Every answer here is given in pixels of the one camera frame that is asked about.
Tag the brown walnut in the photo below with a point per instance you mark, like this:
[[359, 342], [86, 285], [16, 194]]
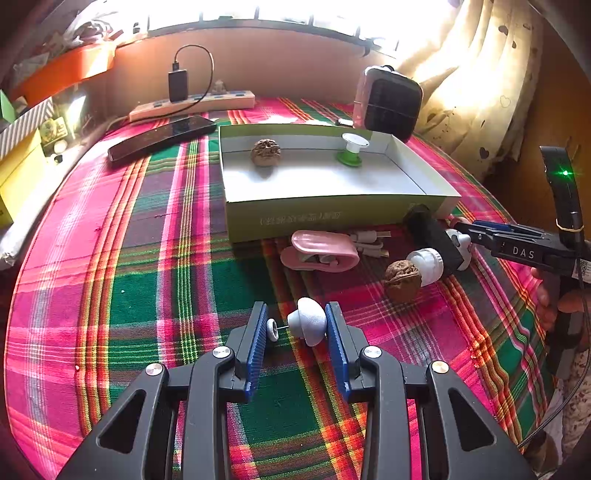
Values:
[[402, 281], [266, 153]]

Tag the white plug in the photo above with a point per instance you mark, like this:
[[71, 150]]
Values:
[[220, 86]]

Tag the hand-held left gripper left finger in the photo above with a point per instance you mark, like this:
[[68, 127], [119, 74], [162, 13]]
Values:
[[258, 350]]

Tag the green and white spool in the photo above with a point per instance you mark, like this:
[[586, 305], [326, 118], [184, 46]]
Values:
[[353, 147]]

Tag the white power strip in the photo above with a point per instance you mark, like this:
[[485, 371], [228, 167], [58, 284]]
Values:
[[194, 105]]

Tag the white round gadget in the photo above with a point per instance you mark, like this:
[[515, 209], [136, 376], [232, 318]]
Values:
[[458, 241]]

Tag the black rectangular device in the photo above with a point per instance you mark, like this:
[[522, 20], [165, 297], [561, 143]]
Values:
[[429, 233]]

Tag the orange plastic tray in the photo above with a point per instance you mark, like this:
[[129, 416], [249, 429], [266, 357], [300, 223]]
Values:
[[64, 69]]

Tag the small desk fan heater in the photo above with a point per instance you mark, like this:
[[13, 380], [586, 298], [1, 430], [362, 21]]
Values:
[[390, 104]]

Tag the pink plastic clip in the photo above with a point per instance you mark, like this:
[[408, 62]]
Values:
[[304, 261], [323, 241]]

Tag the person's right hand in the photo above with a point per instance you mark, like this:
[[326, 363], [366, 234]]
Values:
[[547, 304]]

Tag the yellow box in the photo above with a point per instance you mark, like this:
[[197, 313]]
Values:
[[21, 180]]

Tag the window with bars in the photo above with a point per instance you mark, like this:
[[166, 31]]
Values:
[[277, 18]]

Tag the small square framed decoration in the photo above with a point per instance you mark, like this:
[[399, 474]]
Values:
[[54, 134]]

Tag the striped box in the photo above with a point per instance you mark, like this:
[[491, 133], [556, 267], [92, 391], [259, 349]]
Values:
[[27, 124]]

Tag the white mushroom-shaped knob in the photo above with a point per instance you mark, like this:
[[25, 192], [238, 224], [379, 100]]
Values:
[[307, 325]]

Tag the cream heart-print curtain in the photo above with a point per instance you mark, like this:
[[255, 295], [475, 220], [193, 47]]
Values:
[[480, 83]]

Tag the plaid cloth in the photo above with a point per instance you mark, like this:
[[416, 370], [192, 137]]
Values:
[[138, 277]]

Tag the green and white cardboard box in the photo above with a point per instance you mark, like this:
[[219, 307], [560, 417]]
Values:
[[323, 184]]

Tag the black smartphone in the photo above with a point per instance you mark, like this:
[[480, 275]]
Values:
[[161, 136]]

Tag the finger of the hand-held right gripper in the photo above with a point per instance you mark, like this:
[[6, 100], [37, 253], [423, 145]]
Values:
[[491, 225], [478, 240]]

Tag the small white jar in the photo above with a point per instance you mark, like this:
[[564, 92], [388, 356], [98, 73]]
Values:
[[429, 266]]

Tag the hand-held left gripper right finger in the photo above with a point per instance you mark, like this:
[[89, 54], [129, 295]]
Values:
[[336, 350]]

